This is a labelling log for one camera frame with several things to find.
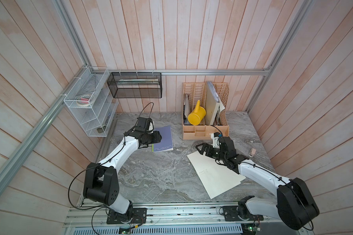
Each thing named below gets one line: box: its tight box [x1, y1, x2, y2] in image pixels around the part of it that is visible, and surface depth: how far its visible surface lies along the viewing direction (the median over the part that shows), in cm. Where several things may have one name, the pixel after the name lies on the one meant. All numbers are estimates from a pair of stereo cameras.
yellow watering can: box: [187, 99, 207, 126], surface depth 100 cm
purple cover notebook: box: [151, 125, 174, 153], surface depth 100 cm
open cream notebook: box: [186, 151, 247, 200], surface depth 86 cm
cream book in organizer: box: [204, 81, 224, 126], surface depth 97 cm
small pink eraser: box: [248, 147, 257, 158], surface depth 97 cm
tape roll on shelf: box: [75, 93, 95, 107], surface depth 75 cm
